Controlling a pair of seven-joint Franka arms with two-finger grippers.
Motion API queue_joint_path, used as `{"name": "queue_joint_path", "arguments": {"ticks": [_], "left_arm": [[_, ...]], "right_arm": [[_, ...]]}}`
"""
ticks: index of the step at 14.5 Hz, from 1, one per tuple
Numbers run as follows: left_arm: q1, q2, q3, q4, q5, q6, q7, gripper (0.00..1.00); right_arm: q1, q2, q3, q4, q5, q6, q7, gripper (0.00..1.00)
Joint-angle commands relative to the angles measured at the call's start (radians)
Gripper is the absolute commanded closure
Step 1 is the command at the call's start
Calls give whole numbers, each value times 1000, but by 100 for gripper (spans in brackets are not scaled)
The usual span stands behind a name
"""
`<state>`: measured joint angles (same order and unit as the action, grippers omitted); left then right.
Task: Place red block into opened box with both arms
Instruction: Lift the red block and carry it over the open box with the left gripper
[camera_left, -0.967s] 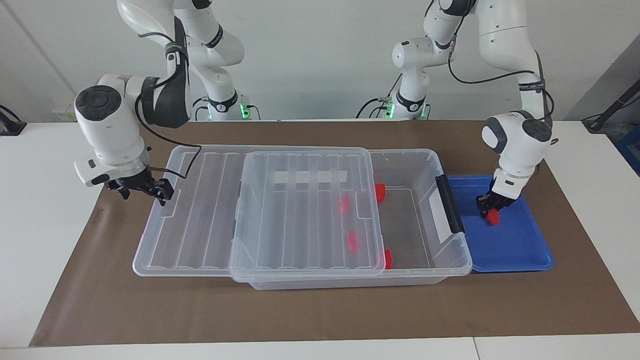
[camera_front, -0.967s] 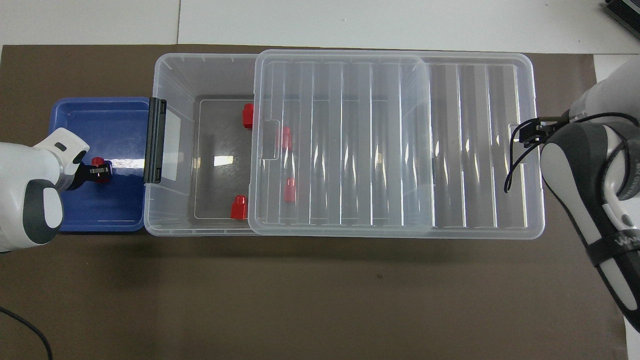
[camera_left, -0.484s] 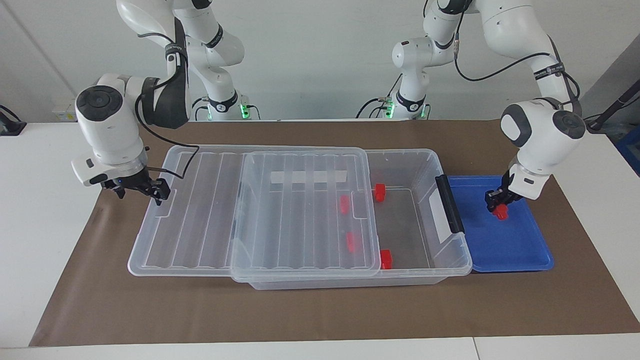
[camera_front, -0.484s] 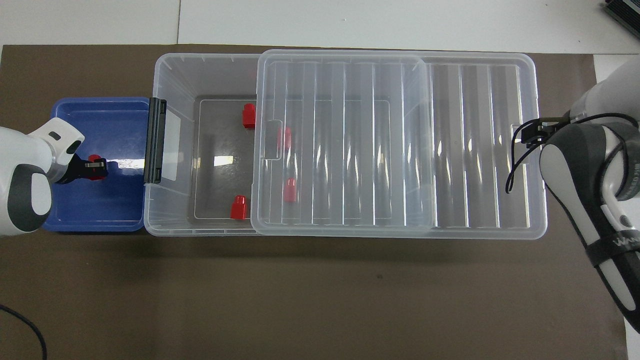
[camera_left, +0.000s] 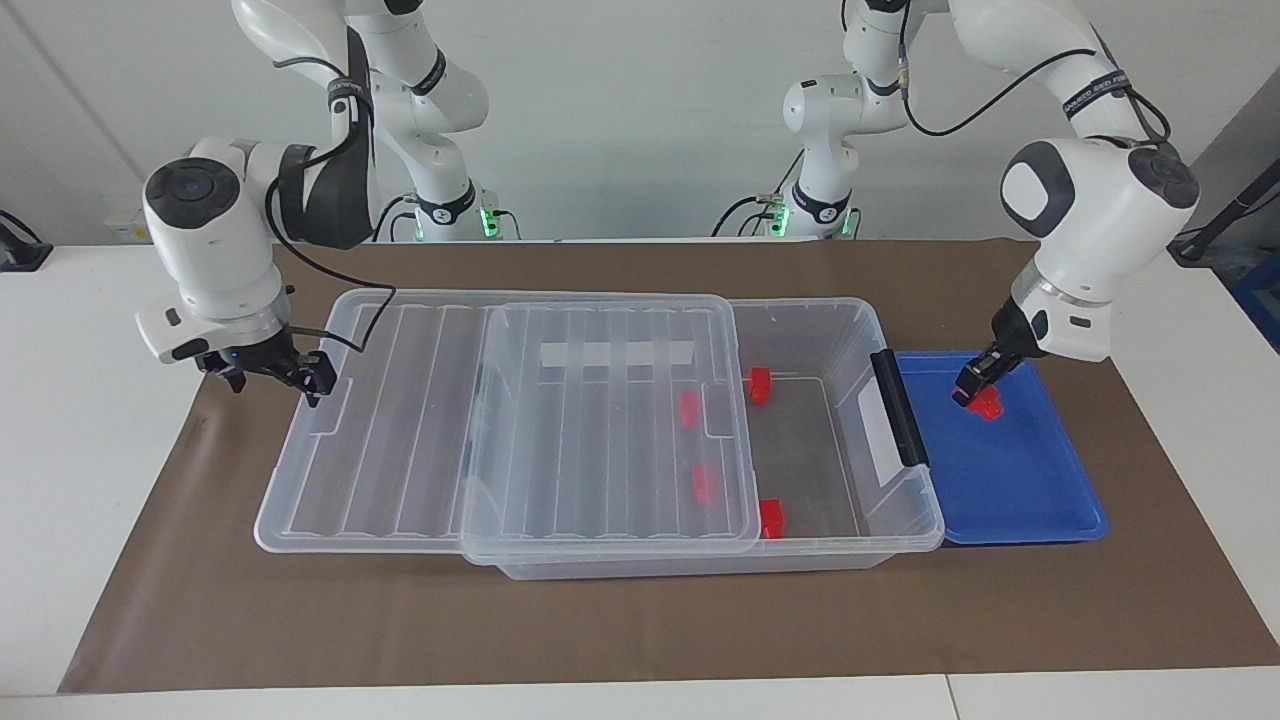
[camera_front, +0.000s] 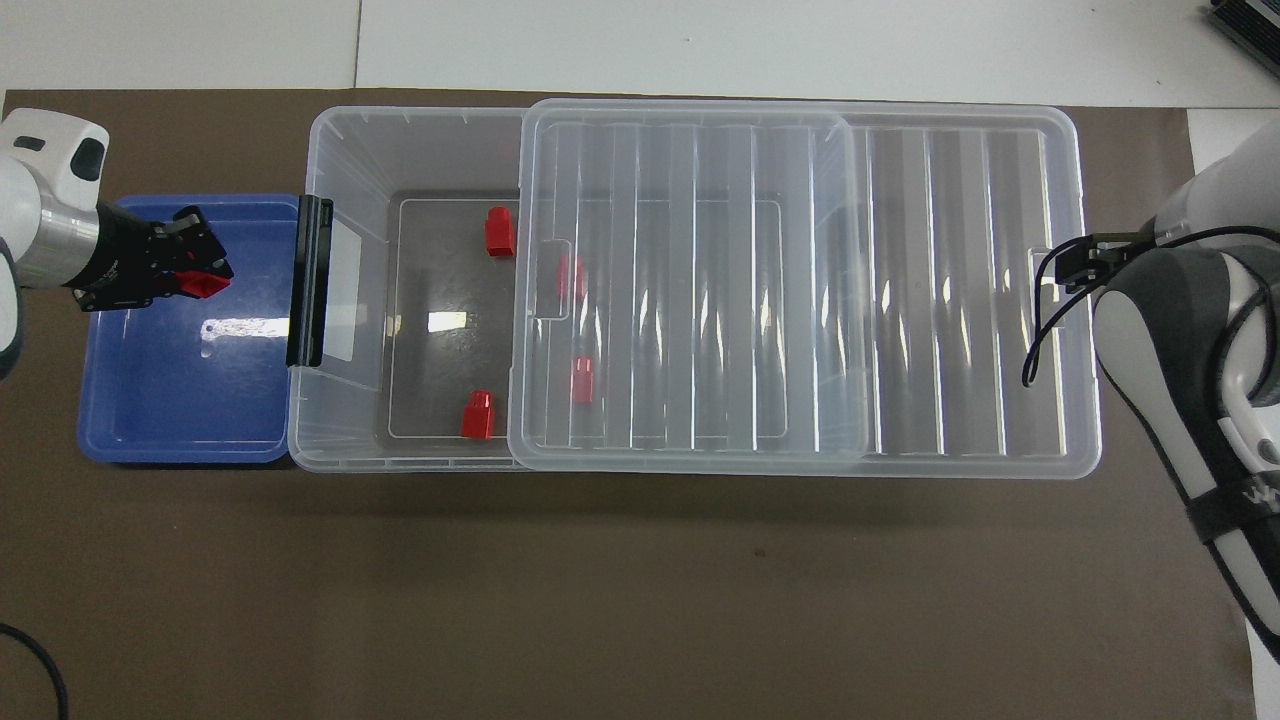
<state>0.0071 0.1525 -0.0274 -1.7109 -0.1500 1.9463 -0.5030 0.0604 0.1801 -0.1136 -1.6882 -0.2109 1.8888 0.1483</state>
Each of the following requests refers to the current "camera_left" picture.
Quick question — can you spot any black cable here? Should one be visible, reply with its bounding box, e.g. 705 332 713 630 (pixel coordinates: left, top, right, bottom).
711 188 797 239
894 28 1174 147
373 193 415 244
261 55 399 354

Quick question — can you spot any blue crate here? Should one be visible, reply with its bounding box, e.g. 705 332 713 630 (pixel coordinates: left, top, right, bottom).
1232 248 1280 353

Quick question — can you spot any clear plastic storage box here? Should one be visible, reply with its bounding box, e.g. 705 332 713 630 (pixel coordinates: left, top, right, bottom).
478 294 947 582

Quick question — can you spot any clear plastic lid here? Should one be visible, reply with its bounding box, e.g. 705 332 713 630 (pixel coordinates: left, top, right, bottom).
253 288 762 559

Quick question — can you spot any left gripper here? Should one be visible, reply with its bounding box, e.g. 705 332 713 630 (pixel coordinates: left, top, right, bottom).
989 298 1048 366

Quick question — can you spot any blue plastic tray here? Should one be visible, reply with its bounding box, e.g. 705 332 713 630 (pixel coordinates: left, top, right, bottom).
892 349 1110 547

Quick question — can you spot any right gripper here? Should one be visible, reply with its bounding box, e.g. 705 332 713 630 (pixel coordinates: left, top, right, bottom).
199 333 339 409

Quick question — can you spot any black stand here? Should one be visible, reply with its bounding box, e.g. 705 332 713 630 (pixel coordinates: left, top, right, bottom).
1168 155 1280 267
0 208 54 273

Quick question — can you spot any black box latch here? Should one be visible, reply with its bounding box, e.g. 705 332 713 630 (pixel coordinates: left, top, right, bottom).
869 349 932 469

